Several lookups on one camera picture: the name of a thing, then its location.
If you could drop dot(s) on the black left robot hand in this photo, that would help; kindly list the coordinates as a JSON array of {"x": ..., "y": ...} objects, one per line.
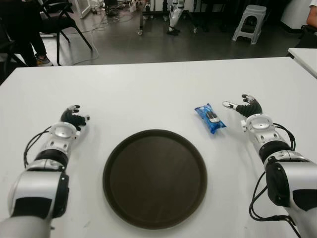
[{"x": 73, "y": 119}]

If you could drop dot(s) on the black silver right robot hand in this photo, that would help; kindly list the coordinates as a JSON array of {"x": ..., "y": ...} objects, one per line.
[{"x": 250, "y": 107}]

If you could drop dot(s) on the blue Oreo packet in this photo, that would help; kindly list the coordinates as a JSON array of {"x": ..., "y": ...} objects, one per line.
[{"x": 210, "y": 119}]

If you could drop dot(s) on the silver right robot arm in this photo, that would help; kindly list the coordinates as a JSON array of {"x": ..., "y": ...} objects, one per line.
[{"x": 297, "y": 178}]

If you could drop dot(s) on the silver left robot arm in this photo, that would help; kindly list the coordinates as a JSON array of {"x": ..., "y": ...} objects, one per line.
[{"x": 37, "y": 188}]

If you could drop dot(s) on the white side table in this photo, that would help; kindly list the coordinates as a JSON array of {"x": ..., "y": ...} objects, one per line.
[{"x": 307, "y": 59}]

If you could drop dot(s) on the black office chair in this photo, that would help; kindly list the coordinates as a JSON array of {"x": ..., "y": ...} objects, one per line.
[{"x": 308, "y": 37}]

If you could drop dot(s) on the black folding chair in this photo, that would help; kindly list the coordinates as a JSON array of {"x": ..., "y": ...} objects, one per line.
[
  {"x": 10, "y": 48},
  {"x": 62, "y": 23}
]

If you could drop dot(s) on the grey plastic stool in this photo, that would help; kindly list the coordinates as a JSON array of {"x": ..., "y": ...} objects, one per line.
[{"x": 255, "y": 11}]

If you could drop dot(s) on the round dark brown tray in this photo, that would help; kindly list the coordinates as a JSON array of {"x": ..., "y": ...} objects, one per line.
[{"x": 154, "y": 178}]

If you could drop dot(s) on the standing person in black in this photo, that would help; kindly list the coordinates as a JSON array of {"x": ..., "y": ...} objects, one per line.
[{"x": 22, "y": 24}]

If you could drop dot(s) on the white framed panel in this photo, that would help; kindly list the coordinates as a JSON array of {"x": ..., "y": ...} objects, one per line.
[{"x": 85, "y": 10}]

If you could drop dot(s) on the seated person in white shirt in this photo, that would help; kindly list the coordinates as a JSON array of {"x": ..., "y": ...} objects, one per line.
[{"x": 312, "y": 15}]

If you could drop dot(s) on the white humanoid robot leg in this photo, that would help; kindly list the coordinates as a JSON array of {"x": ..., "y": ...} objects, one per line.
[{"x": 174, "y": 15}]

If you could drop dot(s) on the black wheeled metal frame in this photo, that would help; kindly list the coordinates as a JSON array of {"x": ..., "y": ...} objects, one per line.
[{"x": 141, "y": 19}]

